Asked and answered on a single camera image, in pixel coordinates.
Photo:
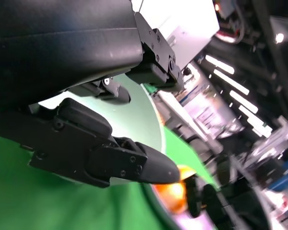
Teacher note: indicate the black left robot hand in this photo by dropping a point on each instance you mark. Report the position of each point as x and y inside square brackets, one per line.
[50, 48]

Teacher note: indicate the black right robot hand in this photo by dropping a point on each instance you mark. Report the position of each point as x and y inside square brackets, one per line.
[230, 208]

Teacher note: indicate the smooth orange donut bread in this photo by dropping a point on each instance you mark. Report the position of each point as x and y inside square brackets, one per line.
[172, 196]

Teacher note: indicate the pale grey-green bowl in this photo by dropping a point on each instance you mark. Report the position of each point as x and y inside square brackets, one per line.
[139, 119]

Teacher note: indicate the green tablecloth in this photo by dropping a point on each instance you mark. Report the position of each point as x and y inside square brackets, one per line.
[38, 206]

